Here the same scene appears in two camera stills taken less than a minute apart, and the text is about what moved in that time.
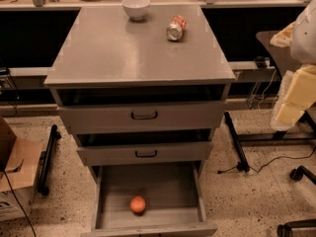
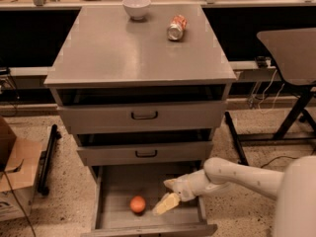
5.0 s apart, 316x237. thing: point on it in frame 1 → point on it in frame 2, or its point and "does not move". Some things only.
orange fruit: [137, 203] does not move
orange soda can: [177, 25] does not move
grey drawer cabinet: [141, 85] does not move
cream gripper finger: [282, 38] → [190, 186]
